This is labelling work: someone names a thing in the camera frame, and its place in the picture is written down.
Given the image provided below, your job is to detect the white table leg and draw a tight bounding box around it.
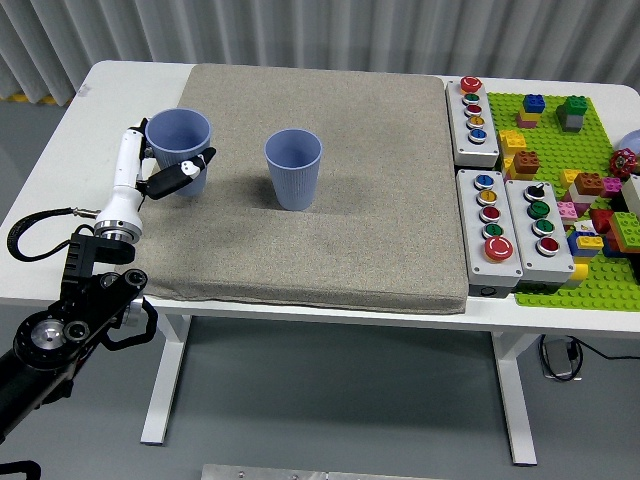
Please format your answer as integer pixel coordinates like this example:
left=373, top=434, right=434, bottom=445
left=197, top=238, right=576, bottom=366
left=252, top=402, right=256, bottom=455
left=139, top=313, right=192, bottom=446
left=489, top=332, right=541, bottom=466

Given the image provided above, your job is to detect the grey-brown fabric mat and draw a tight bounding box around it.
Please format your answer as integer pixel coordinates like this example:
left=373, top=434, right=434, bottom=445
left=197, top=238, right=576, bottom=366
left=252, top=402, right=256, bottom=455
left=127, top=63, right=470, bottom=316

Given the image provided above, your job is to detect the white box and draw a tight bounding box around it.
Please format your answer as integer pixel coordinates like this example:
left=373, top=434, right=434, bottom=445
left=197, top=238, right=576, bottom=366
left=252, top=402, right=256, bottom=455
left=619, top=173, right=640, bottom=214

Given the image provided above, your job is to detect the grey five-button control box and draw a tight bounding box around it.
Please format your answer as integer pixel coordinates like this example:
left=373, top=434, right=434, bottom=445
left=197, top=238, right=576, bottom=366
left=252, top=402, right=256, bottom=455
left=455, top=168, right=524, bottom=297
left=443, top=75, right=501, bottom=169

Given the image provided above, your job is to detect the blue and yellow toy brick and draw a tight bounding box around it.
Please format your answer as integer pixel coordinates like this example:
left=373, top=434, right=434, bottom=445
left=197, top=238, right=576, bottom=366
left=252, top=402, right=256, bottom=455
left=567, top=230, right=605, bottom=259

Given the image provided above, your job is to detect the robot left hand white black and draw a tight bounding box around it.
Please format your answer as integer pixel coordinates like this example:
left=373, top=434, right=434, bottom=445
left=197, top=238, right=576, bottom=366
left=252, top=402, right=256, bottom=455
left=94, top=117, right=218, bottom=236

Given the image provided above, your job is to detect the large green toy brick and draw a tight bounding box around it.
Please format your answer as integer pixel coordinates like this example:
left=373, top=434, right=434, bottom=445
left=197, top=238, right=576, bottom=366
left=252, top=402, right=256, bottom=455
left=605, top=210, right=640, bottom=251

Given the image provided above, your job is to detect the brown toy brick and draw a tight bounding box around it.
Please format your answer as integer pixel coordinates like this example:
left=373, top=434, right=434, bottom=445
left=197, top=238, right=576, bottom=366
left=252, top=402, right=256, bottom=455
left=510, top=149, right=542, bottom=180
left=573, top=171, right=606, bottom=197

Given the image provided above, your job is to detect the yellow black floor tape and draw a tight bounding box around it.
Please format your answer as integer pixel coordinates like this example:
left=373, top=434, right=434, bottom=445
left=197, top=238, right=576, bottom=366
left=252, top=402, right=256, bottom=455
left=0, top=91, right=71, bottom=106

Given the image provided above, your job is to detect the grey control box black knob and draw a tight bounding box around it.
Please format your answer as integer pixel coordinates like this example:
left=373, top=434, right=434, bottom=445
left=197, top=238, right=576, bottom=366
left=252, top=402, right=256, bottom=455
left=503, top=178, right=575, bottom=294

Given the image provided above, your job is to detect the red toy brick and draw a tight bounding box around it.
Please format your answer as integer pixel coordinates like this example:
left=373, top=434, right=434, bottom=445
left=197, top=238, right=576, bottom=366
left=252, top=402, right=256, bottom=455
left=588, top=208, right=617, bottom=235

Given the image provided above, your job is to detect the grey pleated curtain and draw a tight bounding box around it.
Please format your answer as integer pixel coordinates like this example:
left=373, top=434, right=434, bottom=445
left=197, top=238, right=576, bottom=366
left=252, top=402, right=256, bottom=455
left=0, top=0, right=640, bottom=104

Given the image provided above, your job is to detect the blue ribbed plastic cup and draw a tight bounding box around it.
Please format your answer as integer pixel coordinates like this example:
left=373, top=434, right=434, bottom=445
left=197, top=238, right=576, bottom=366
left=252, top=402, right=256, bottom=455
left=144, top=108, right=212, bottom=198
left=263, top=128, right=323, bottom=212

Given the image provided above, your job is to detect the black power cable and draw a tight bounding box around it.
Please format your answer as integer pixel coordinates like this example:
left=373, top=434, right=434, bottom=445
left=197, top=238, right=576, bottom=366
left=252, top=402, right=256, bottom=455
left=538, top=333, right=640, bottom=384

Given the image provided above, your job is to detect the green toy brick baseplate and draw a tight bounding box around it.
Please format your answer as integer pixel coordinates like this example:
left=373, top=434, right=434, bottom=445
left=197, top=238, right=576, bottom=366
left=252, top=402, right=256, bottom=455
left=485, top=91, right=640, bottom=312

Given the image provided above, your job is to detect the grey power adapter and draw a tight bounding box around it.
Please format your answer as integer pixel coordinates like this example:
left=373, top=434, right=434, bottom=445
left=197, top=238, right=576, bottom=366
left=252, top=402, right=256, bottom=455
left=543, top=339, right=574, bottom=379

